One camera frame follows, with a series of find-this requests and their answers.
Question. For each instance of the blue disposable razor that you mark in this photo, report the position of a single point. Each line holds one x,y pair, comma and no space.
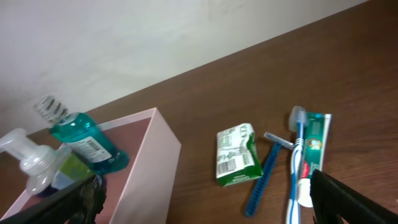
261,183

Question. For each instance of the blue mouthwash bottle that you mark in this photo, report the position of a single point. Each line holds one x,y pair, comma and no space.
78,131

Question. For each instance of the clear pump bottle purple liquid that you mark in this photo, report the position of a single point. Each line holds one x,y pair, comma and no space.
49,170

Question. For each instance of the blue white toothbrush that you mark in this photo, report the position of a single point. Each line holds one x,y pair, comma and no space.
297,122

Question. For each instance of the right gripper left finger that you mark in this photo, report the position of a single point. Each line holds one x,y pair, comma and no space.
80,202

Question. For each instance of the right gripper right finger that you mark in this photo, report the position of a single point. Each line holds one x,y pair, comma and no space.
336,203

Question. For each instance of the white cardboard box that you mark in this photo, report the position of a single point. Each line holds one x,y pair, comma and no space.
141,192

